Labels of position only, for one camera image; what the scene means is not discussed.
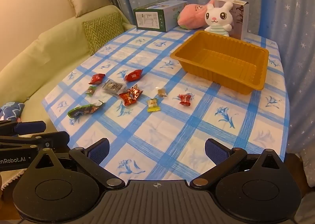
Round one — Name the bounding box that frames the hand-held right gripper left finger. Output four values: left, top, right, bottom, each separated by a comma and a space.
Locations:
25, 138, 125, 189

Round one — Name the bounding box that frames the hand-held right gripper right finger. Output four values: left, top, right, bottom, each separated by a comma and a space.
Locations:
189, 138, 291, 189

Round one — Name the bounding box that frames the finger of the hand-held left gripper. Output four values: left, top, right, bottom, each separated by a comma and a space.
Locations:
0, 120, 47, 136
0, 131, 70, 152

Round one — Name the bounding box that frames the white plastic wrapper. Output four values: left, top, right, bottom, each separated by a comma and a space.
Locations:
68, 100, 106, 119

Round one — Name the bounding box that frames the red white printed candy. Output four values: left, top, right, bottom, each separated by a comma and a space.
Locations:
178, 94, 194, 106

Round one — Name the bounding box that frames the small yellow snack packet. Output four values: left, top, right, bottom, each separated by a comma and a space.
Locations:
147, 98, 161, 112

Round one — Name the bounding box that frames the red twist candy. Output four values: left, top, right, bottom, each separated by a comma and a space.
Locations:
124, 69, 144, 82
89, 73, 106, 85

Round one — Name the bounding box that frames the yellow plastic tray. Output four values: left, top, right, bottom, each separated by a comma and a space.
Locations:
170, 30, 269, 95

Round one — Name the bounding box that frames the white lace cloth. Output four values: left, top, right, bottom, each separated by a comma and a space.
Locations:
1, 169, 25, 187

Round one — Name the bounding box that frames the blue floral cloth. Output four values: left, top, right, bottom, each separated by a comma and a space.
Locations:
0, 101, 25, 122

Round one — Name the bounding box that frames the light green sofa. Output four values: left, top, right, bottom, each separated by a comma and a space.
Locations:
0, 5, 136, 126

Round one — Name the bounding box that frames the green zigzag cushion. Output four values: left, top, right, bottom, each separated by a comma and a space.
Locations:
82, 12, 125, 56

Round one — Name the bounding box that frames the blue star curtain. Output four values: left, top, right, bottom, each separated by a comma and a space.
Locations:
101, 0, 315, 190

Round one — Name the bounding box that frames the white bunny plush toy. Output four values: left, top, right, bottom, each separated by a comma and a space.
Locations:
204, 1, 234, 37

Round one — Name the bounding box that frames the white brown cardboard box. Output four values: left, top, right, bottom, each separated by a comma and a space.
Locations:
214, 0, 250, 41

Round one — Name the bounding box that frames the pink plush toy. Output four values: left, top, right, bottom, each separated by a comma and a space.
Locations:
178, 3, 209, 29

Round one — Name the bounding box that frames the green white cardboard box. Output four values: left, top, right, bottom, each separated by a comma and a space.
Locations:
133, 0, 188, 33

